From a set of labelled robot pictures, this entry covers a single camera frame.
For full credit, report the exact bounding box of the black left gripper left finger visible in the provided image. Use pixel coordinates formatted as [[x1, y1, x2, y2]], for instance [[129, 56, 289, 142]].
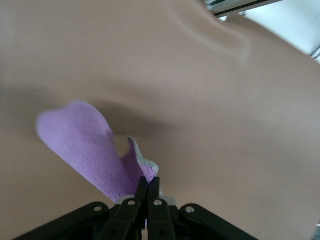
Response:
[[99, 176, 148, 240]]

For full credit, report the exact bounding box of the purple microfiber towel grey edge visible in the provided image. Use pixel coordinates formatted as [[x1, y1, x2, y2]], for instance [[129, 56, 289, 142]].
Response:
[[36, 100, 165, 204]]

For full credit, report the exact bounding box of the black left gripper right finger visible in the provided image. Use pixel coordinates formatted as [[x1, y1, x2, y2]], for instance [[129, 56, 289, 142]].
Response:
[[147, 176, 176, 240]]

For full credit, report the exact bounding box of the aluminium frame profile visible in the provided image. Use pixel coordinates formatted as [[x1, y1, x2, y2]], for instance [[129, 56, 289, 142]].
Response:
[[204, 0, 278, 19]]

